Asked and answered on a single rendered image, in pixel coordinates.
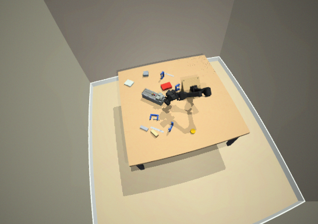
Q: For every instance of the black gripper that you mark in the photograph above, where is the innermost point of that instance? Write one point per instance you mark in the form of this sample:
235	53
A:
167	102

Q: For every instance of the red rectangular block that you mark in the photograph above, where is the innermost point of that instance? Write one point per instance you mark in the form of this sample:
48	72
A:
166	86

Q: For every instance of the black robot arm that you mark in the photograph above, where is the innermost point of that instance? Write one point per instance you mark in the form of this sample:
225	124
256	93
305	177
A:
195	92

